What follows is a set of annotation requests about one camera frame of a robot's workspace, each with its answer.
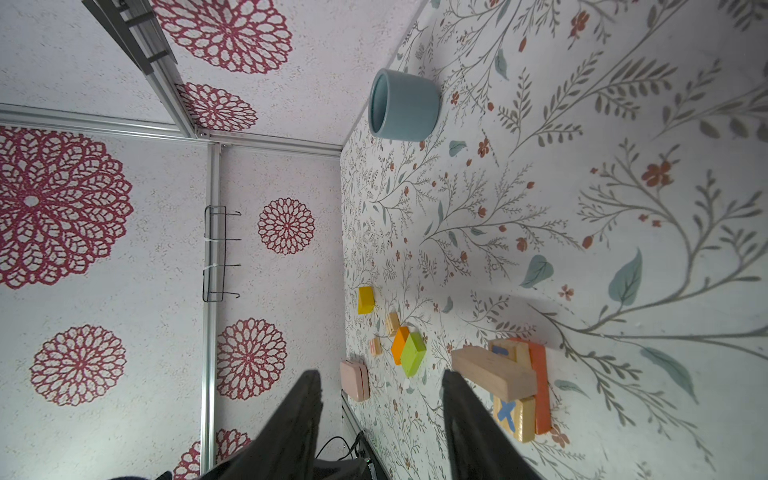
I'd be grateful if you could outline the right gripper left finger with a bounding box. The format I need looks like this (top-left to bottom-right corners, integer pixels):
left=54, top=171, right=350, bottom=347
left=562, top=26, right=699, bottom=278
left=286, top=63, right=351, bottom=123
left=202, top=370, right=322, bottom=480

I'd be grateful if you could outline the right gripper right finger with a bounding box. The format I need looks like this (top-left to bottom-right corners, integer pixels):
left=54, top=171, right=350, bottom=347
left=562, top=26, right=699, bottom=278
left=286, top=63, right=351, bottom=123
left=442, top=370, right=539, bottom=480

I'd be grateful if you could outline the wood letter F cube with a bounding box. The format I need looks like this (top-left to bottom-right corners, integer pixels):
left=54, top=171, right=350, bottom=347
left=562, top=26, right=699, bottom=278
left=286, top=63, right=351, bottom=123
left=489, top=339, right=537, bottom=443

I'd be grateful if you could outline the natural wood long block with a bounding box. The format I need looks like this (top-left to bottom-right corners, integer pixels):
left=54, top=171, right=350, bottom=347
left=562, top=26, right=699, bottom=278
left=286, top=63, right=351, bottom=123
left=451, top=346, right=537, bottom=402

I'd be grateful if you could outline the red rectangular block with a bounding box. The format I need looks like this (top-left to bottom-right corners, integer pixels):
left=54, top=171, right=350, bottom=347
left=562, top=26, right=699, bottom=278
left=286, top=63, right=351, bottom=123
left=513, top=339, right=552, bottom=443

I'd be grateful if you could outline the green rectangular block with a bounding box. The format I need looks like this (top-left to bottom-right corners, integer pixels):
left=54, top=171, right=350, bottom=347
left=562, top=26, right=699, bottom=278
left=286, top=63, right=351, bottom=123
left=400, top=331, right=426, bottom=377

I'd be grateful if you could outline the orange rectangular block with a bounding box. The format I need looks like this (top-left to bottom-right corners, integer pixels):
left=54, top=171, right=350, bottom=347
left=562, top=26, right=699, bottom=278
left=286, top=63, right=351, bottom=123
left=391, top=326, right=410, bottom=365

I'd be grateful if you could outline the pink flat block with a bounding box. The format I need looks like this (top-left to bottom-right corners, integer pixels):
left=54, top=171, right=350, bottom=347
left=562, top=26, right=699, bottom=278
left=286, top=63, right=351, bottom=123
left=340, top=360, right=370, bottom=402

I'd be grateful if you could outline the yellow triangular block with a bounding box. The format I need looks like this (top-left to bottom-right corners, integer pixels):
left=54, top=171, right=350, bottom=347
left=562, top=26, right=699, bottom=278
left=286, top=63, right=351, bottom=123
left=357, top=286, right=376, bottom=315

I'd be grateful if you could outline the wood letter H cube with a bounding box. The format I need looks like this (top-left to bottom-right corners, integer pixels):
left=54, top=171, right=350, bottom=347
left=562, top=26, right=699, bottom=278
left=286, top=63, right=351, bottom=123
left=369, top=337, right=383, bottom=357

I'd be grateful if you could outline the small natural wood cube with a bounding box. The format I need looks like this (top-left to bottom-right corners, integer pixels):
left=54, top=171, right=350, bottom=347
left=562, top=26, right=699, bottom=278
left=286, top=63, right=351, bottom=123
left=386, top=312, right=401, bottom=336

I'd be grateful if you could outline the teal cup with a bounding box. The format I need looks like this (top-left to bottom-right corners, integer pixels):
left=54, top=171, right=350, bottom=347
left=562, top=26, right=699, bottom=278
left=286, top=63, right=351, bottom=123
left=367, top=69, right=440, bottom=142

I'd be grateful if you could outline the black wire rack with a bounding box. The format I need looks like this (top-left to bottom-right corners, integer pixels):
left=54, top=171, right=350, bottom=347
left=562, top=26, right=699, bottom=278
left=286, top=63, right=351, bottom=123
left=201, top=205, right=242, bottom=303

